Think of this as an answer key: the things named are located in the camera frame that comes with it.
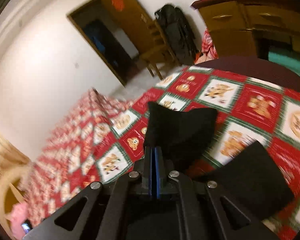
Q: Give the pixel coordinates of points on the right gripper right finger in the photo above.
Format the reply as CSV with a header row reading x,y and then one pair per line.
x,y
199,210

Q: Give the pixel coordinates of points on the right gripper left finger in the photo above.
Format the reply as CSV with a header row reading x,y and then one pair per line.
x,y
96,212

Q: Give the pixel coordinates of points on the black pants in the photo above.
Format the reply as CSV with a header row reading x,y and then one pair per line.
x,y
252,177

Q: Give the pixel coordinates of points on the red patchwork bedspread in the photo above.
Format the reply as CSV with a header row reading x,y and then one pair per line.
x,y
101,138

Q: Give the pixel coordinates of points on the pink pillow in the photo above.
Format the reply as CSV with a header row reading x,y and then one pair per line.
x,y
17,216

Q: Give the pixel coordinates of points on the cream wooden headboard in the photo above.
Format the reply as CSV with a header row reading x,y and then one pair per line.
x,y
10,195

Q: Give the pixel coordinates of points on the beige curtain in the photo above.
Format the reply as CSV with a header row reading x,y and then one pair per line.
x,y
10,156

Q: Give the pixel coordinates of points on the red plaid cloth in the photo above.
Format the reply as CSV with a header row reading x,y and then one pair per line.
x,y
208,51

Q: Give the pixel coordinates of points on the wooden chair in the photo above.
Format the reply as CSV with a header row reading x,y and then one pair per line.
x,y
161,51

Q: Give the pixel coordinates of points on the black backpack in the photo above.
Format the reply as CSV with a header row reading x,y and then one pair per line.
x,y
178,32

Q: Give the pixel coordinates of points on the wooden dresser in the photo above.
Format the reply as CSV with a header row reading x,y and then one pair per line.
x,y
251,27

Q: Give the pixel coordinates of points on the brown wooden door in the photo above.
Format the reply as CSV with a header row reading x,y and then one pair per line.
x,y
133,20

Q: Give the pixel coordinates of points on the red door decoration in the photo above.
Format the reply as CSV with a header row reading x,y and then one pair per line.
x,y
119,5

